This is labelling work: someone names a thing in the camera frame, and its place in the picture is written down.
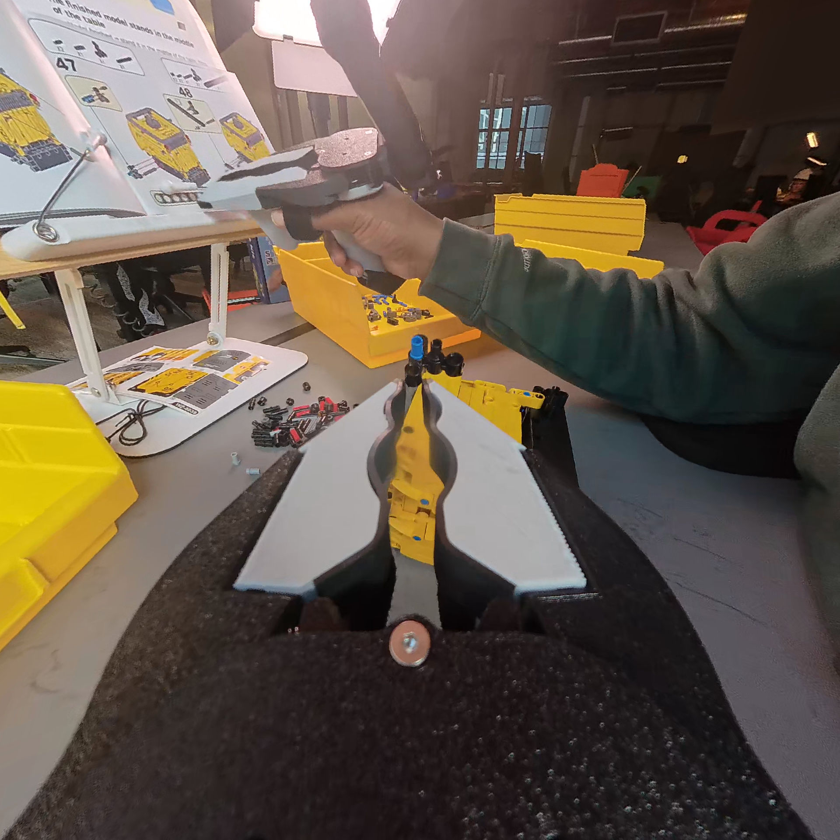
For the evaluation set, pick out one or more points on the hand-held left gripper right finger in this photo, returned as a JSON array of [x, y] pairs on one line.
[[512, 518]]

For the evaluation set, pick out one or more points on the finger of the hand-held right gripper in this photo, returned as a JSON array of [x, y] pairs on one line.
[[275, 167], [229, 199]]

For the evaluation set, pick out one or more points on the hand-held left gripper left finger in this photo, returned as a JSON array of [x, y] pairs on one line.
[[315, 518]]

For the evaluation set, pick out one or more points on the yellow lego vehicle model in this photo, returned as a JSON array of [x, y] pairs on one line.
[[485, 400]]

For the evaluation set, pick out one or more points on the black lego connector assembly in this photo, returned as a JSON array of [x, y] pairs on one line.
[[449, 361]]

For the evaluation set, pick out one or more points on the pile of small lego pins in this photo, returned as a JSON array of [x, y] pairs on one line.
[[295, 423]]

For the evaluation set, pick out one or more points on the lego instruction booklet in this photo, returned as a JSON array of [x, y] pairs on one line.
[[131, 79]]

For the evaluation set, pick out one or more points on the pile of mixed lego parts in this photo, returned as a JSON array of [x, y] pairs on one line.
[[394, 315]]

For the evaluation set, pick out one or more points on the lego sticker sheet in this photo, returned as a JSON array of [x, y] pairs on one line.
[[170, 384]]

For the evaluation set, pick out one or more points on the person's right hand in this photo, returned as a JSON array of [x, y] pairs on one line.
[[400, 236]]

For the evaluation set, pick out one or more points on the blue cardboard box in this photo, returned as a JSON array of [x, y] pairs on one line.
[[269, 275]]

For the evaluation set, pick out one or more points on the white book stand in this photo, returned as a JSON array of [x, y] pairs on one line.
[[223, 420]]

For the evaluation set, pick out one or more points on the yellow divided parts bin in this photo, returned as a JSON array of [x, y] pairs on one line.
[[328, 308]]

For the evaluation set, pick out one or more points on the paned window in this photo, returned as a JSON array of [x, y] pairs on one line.
[[518, 138]]

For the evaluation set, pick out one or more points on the orange plastic crate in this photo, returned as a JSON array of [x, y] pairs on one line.
[[600, 182]]

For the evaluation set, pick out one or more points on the red plastic chair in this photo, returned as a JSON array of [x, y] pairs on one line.
[[722, 229]]

